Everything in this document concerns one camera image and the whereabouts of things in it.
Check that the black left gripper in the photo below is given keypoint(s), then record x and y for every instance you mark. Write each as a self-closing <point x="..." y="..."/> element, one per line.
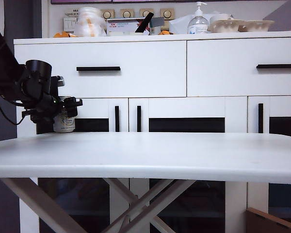
<point x="44" y="108"/>

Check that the silver gold beer can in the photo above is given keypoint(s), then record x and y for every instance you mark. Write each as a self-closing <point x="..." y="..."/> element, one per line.
<point x="64" y="125"/>

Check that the white drawer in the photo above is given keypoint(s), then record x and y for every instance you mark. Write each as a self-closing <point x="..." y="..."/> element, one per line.
<point x="232" y="72"/>
<point x="135" y="72"/>

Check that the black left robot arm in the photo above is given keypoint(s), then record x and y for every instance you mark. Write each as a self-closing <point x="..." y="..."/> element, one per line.
<point x="7" y="70"/>

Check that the white glass-panel cabinet door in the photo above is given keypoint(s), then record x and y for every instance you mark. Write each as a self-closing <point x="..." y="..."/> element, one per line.
<point x="94" y="106"/>
<point x="184" y="106"/>
<point x="281" y="106"/>

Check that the orange snack packet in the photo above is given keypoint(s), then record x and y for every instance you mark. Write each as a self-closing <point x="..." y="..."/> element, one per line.
<point x="62" y="35"/>
<point x="165" y="32"/>

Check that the clear bag of cups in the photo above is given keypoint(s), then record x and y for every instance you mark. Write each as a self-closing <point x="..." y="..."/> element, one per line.
<point x="89" y="23"/>

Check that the white sideboard cabinet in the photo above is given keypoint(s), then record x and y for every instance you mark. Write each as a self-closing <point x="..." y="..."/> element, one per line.
<point x="135" y="39"/>

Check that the white box red print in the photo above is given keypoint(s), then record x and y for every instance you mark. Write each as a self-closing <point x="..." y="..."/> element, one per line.
<point x="120" y="26"/>

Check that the white folding table leg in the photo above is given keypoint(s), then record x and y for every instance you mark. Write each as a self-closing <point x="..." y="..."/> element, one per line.
<point x="38" y="201"/>
<point x="164" y="196"/>
<point x="118" y="187"/>

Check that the beige round dimmer knob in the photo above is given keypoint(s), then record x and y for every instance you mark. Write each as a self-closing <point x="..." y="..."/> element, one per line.
<point x="166" y="13"/>
<point x="126" y="14"/>
<point x="108" y="14"/>
<point x="143" y="12"/>

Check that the black flat bar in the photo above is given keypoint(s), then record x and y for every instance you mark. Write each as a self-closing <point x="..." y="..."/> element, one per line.
<point x="143" y="23"/>

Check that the small grey box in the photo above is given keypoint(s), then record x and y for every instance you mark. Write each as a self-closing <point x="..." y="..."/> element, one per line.
<point x="157" y="22"/>

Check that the clear pump sanitiser bottle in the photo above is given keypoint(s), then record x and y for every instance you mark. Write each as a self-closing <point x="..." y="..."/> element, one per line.
<point x="197" y="23"/>

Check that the white bowl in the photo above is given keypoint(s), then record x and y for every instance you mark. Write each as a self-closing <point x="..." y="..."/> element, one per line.
<point x="220" y="17"/>

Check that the brown cardboard board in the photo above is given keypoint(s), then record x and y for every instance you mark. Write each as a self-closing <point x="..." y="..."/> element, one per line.
<point x="262" y="223"/>

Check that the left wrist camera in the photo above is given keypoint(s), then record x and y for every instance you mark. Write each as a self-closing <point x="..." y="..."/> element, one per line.
<point x="59" y="81"/>

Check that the white wall switch panel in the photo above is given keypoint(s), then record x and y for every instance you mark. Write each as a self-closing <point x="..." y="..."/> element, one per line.
<point x="68" y="24"/>

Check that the small white wall label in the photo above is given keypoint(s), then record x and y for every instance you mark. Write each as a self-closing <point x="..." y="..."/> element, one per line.
<point x="73" y="12"/>

